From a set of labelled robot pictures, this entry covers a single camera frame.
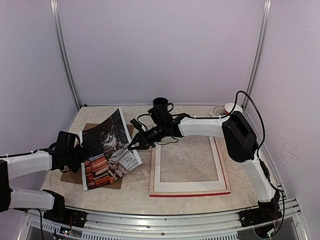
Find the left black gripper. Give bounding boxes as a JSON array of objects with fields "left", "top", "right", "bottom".
[{"left": 65, "top": 141, "right": 93, "bottom": 173}]

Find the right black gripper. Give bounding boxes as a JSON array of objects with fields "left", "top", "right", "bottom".
[{"left": 128, "top": 122, "right": 166, "bottom": 150}]

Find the cat and books photo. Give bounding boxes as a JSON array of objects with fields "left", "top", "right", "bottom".
[{"left": 79, "top": 108, "right": 142, "bottom": 191}]

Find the white mat board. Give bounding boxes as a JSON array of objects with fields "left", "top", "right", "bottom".
[{"left": 149, "top": 136, "right": 230, "bottom": 193}]

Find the red wooden picture frame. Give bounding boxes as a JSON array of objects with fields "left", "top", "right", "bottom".
[{"left": 148, "top": 136, "right": 232, "bottom": 198}]

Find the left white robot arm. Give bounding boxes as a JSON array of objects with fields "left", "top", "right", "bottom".
[{"left": 0, "top": 131, "right": 89, "bottom": 223}]

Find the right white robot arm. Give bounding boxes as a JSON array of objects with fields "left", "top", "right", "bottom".
[{"left": 128, "top": 104, "right": 285, "bottom": 222}]

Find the brown cardboard backing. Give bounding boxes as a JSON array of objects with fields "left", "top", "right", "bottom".
[{"left": 60, "top": 123, "right": 123, "bottom": 190}]

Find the dark green mug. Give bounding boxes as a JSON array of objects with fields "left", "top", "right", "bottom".
[{"left": 152, "top": 97, "right": 174, "bottom": 112}]

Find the white patterned plate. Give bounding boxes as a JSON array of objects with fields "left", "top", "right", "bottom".
[{"left": 209, "top": 105, "right": 226, "bottom": 117}]

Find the orange and white bowl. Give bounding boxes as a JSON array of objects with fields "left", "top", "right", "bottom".
[{"left": 224, "top": 103, "right": 243, "bottom": 115}]

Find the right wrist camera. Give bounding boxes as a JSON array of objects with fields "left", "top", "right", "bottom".
[{"left": 130, "top": 118, "right": 145, "bottom": 131}]

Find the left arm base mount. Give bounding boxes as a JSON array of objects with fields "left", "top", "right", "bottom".
[{"left": 43, "top": 208, "right": 88, "bottom": 228}]

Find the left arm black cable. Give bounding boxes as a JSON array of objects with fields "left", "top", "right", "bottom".
[{"left": 36, "top": 208, "right": 56, "bottom": 240}]

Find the aluminium front rail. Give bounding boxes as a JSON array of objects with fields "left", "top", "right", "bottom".
[{"left": 17, "top": 198, "right": 310, "bottom": 240}]

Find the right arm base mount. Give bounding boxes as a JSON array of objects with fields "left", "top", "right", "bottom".
[{"left": 239, "top": 202, "right": 283, "bottom": 227}]

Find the left aluminium post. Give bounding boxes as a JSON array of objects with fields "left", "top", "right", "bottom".
[{"left": 50, "top": 0, "right": 82, "bottom": 111}]

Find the aluminium post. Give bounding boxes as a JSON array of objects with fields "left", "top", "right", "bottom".
[
  {"left": 246, "top": 0, "right": 272, "bottom": 97},
  {"left": 50, "top": 0, "right": 82, "bottom": 111}
]

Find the right aluminium post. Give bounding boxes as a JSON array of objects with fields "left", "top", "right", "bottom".
[{"left": 246, "top": 0, "right": 272, "bottom": 97}]

